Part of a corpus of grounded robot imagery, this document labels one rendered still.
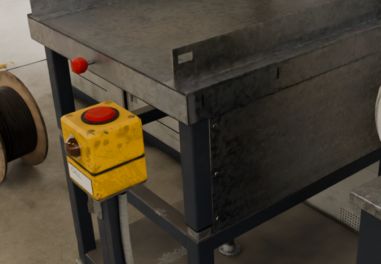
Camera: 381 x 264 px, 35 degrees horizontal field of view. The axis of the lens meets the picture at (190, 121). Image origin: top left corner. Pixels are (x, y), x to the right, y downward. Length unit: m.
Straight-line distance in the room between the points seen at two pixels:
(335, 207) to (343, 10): 0.77
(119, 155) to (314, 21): 0.54
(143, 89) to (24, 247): 1.14
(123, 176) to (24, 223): 1.44
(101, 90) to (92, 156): 2.05
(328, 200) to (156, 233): 0.52
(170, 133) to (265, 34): 1.35
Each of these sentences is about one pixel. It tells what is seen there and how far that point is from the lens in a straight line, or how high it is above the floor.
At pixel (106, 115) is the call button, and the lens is 0.78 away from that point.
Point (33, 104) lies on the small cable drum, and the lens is 2.33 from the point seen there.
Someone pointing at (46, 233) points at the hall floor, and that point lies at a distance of 2.15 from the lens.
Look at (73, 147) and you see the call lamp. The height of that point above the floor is 0.88.
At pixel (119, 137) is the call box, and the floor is 0.88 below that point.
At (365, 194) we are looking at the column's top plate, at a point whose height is 0.75.
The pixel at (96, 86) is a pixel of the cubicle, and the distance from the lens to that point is 2.85.
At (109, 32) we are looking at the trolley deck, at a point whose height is 0.85.
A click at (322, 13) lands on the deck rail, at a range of 1.19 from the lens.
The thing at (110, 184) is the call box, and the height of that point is 0.82.
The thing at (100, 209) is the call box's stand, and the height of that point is 0.76.
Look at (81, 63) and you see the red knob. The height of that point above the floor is 0.83.
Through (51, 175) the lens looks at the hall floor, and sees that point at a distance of 2.47.
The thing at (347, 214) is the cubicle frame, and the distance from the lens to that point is 1.82.
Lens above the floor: 1.24
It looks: 27 degrees down
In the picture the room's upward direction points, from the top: 3 degrees counter-clockwise
